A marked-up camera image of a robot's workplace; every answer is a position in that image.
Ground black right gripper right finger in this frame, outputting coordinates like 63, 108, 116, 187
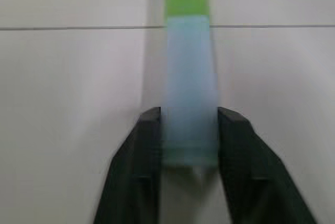
217, 106, 319, 224

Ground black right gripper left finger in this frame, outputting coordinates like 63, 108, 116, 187
93, 106, 163, 224

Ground green-capped pale blue highlighter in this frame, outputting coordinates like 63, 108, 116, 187
160, 0, 219, 169

